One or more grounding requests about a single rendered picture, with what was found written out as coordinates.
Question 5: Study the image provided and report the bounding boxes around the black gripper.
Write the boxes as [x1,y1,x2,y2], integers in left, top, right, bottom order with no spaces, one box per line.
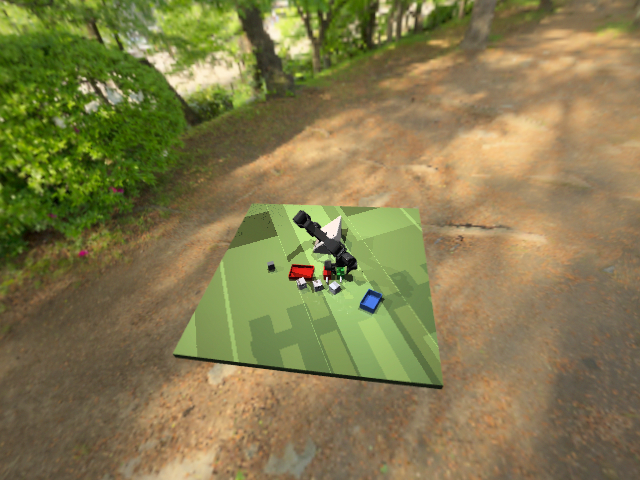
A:
[324,258,358,275]

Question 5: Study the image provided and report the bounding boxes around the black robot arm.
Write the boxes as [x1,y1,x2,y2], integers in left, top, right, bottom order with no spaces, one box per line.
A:
[293,210,356,267]

